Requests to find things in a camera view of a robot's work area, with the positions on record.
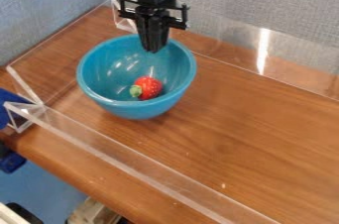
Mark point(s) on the beige object under table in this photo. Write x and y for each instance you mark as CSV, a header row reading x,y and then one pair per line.
x,y
93,212

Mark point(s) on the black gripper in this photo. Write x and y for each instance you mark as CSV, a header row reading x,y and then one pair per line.
x,y
167,13

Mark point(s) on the blue bowl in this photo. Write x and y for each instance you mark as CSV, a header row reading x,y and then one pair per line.
x,y
111,66

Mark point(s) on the blue clamp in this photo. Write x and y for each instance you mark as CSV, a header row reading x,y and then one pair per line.
x,y
11,161

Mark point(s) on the clear acrylic barrier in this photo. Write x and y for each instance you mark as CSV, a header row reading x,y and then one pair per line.
x,y
245,153

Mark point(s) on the red strawberry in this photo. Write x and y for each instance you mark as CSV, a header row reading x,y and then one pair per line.
x,y
146,88

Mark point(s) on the white and black object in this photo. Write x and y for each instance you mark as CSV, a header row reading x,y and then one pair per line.
x,y
15,214

